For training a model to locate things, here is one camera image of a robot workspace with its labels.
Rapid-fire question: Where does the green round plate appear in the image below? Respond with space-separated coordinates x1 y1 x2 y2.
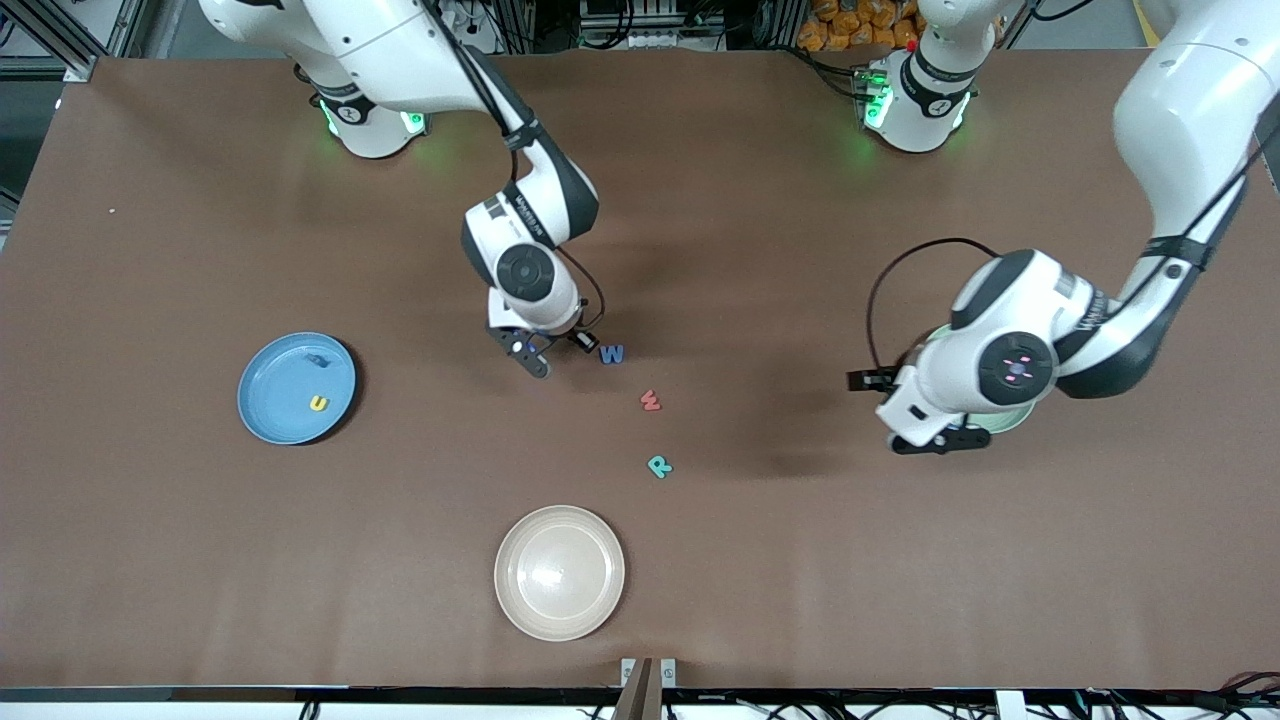
915 322 1033 437

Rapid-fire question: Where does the beige round plate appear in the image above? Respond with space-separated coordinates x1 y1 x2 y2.
494 505 627 642

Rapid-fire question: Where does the blue round plate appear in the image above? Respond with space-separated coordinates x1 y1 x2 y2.
237 332 358 446

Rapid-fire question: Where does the white power strip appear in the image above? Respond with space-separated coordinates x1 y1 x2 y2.
585 30 693 51

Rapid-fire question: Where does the black table edge bar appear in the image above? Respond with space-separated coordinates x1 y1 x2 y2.
0 685 1280 705

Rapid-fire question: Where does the bag of orange items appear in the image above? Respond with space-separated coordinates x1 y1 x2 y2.
797 0 921 53

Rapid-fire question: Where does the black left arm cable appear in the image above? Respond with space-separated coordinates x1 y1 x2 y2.
866 100 1280 373

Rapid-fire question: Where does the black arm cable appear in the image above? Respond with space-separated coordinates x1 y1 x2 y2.
420 0 607 346
866 100 1280 373

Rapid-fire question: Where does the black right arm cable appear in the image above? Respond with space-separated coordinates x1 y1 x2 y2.
420 0 607 346

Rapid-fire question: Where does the grey bracket with post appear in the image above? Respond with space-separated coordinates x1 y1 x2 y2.
620 657 678 720

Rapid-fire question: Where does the bundle of loose cables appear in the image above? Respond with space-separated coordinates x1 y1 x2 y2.
1080 672 1280 720

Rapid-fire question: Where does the aluminium frame profile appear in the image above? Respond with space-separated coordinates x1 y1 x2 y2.
0 0 151 83

